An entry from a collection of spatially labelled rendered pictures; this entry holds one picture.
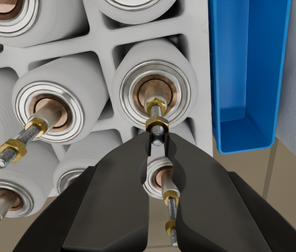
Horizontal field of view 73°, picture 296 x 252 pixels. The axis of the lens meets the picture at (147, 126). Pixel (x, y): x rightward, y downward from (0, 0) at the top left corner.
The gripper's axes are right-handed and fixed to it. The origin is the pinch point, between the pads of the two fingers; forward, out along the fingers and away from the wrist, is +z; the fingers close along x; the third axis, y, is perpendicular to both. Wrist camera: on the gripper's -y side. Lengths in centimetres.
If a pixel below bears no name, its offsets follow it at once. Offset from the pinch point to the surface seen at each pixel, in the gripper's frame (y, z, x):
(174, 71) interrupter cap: -2.1, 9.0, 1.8
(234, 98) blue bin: 9.3, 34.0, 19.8
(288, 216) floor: 50, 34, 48
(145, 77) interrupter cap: -1.4, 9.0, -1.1
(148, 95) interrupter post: -0.2, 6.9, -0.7
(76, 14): -6.8, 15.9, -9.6
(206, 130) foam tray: 8.4, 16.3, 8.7
